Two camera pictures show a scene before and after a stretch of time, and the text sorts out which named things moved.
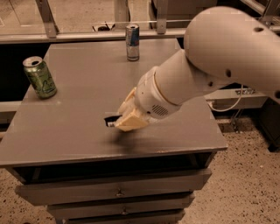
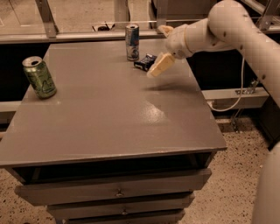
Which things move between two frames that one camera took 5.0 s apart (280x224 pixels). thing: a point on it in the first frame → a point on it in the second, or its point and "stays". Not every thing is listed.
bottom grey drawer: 150,219 stays
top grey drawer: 114,186 stays
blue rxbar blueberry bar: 110,121 → 145,63
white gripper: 152,97 → 176,42
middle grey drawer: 117,207 stays
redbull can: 132,42 stays
